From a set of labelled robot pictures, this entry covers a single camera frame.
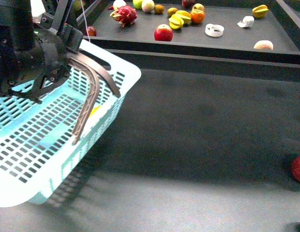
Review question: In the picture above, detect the red apple on table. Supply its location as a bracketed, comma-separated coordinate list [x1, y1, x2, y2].
[291, 155, 300, 182]

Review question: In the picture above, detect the yellow starfruit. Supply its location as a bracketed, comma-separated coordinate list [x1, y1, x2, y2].
[168, 14, 184, 29]
[252, 5, 269, 19]
[175, 10, 191, 24]

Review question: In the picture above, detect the small red apple left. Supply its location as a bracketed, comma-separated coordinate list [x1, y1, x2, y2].
[85, 26, 97, 37]

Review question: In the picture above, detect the light blue plastic shopping basket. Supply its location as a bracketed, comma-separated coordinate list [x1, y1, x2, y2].
[0, 41, 141, 207]

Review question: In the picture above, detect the pink peach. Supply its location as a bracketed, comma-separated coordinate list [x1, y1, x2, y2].
[254, 40, 273, 50]

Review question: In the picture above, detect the thin white hanging string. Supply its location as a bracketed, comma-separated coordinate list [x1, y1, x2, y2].
[79, 0, 90, 42]

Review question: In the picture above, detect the yellow red mango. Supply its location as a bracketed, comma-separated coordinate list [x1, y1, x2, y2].
[192, 3, 205, 12]

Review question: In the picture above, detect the pink dragon fruit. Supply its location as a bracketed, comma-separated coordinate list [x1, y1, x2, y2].
[110, 5, 137, 27]

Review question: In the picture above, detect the green apple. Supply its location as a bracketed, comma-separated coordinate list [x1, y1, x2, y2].
[133, 0, 143, 10]

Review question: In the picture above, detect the dark purple fruit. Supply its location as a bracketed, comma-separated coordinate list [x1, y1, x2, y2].
[181, 0, 195, 8]

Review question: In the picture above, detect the orange persimmon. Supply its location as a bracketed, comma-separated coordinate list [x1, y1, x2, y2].
[190, 10, 205, 24]

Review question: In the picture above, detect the grey basket handle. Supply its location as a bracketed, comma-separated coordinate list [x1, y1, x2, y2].
[67, 52, 121, 145]

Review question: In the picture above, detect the brown kiwi left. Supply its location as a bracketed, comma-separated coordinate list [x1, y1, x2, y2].
[154, 4, 165, 14]

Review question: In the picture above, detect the yellow starfruit front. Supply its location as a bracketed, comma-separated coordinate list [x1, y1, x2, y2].
[168, 14, 184, 29]

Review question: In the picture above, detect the yellow fruit in basket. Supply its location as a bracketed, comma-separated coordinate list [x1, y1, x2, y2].
[89, 105, 101, 116]

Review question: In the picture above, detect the brown kiwi right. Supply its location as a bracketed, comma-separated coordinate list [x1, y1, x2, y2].
[167, 7, 178, 17]

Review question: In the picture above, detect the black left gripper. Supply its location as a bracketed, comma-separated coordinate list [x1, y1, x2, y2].
[0, 21, 84, 104]

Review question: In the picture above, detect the crumpled white foam net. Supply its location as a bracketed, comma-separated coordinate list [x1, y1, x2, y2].
[237, 16, 255, 28]

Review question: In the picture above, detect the yellow starfruit behind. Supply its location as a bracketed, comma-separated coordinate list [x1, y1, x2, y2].
[175, 10, 191, 24]

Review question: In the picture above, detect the yellow starfruit far right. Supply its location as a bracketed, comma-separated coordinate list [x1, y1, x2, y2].
[252, 5, 269, 19]

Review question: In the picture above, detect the brown kiwi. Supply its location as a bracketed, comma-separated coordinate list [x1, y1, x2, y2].
[167, 7, 178, 17]
[154, 4, 165, 14]

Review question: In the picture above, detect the beige round melon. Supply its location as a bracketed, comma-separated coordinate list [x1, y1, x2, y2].
[141, 0, 155, 13]

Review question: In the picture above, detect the white round fruit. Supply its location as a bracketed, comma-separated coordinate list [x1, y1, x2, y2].
[113, 0, 127, 10]

